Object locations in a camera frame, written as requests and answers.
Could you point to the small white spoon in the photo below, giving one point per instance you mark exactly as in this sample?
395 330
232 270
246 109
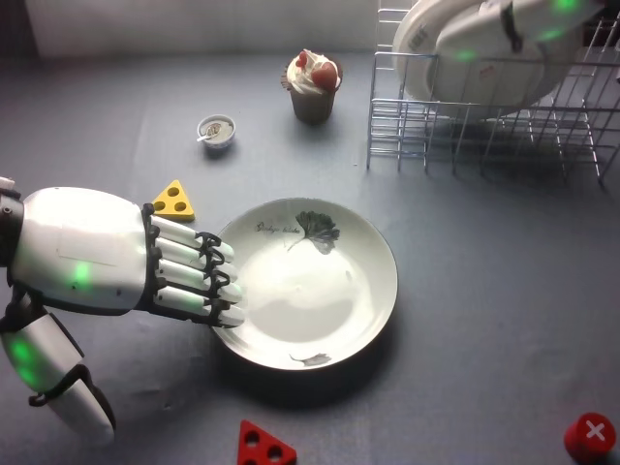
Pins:
207 137

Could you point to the red triangle block with holes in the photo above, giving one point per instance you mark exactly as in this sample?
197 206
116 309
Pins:
249 457

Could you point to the white backdrop cloth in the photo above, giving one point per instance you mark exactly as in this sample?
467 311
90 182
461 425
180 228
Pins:
169 24

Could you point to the toy strawberry cream cupcake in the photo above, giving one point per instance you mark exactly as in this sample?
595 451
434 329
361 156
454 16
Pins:
312 97

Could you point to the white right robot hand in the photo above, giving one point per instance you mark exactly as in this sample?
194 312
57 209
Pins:
484 29

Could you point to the white plate with leaf print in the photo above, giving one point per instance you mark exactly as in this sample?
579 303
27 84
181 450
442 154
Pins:
484 82
315 300

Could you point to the red cylinder block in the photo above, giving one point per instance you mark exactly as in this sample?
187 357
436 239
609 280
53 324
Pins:
576 443

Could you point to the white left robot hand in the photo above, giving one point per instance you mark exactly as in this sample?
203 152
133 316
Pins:
82 252

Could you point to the grey table cloth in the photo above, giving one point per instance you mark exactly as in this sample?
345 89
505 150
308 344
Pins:
484 290

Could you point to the small white bowl green filling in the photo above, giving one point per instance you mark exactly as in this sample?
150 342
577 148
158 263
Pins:
218 144

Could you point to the yellow triangle block with holes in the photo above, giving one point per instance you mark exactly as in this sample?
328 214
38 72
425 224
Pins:
172 216

